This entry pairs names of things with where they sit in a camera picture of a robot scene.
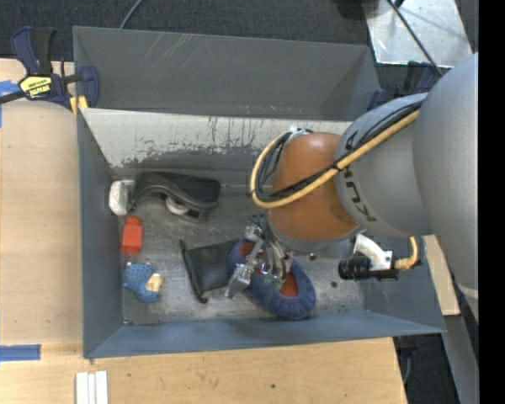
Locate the blue-rimmed red cloth disc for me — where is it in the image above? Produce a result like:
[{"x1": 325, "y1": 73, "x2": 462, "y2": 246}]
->
[{"x1": 226, "y1": 238, "x2": 317, "y2": 322}]

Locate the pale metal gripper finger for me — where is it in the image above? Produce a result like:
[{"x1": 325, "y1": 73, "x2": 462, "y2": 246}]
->
[
  {"x1": 224, "y1": 274, "x2": 246, "y2": 300},
  {"x1": 234, "y1": 263, "x2": 254, "y2": 286}
]

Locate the white rounded plastic thing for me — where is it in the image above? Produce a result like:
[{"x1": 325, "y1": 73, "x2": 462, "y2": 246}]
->
[{"x1": 108, "y1": 178, "x2": 136, "y2": 217}]

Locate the black cylinder on white bracket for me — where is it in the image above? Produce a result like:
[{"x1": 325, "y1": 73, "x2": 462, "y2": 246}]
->
[{"x1": 338, "y1": 233, "x2": 401, "y2": 282}]

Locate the red toy brick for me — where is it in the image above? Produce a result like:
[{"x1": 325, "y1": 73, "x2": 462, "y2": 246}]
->
[{"x1": 120, "y1": 215, "x2": 145, "y2": 255}]

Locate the white ring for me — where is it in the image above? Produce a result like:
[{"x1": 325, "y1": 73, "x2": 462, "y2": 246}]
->
[{"x1": 165, "y1": 196, "x2": 190, "y2": 215}]

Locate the grey metal bin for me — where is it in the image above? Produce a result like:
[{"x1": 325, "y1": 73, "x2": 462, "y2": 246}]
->
[{"x1": 72, "y1": 25, "x2": 448, "y2": 359}]

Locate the blue dotted toy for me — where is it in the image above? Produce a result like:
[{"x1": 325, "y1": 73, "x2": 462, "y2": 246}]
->
[{"x1": 121, "y1": 262, "x2": 166, "y2": 304}]

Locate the pale wood board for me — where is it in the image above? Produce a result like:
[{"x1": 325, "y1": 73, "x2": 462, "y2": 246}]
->
[{"x1": 0, "y1": 98, "x2": 85, "y2": 345}]

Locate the black cloth pouch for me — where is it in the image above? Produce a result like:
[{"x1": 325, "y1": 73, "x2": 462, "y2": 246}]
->
[{"x1": 178, "y1": 239, "x2": 242, "y2": 304}]

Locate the black curved shoe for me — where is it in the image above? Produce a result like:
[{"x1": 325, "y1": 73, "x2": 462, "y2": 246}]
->
[{"x1": 128, "y1": 171, "x2": 222, "y2": 222}]

